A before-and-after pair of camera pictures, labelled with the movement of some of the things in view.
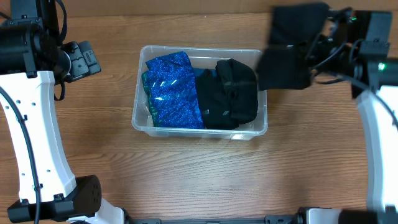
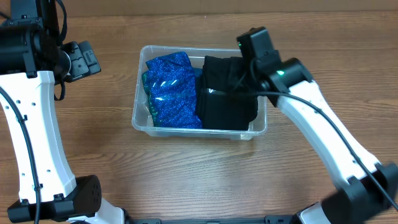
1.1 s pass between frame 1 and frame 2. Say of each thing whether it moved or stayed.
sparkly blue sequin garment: stayed
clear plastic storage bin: stayed
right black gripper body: moved
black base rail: stayed
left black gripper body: stayed
